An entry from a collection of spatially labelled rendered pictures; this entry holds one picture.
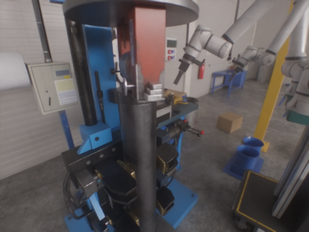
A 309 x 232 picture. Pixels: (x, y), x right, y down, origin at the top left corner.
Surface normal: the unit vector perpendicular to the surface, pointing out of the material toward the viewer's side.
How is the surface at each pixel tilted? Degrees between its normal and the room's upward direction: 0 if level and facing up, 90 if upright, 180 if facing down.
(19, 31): 90
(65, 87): 90
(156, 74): 90
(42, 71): 90
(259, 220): 0
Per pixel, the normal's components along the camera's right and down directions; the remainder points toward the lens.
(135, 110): 0.04, 0.41
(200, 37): -0.40, 0.32
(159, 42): 0.34, 0.39
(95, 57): 0.71, 0.29
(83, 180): 0.00, -0.91
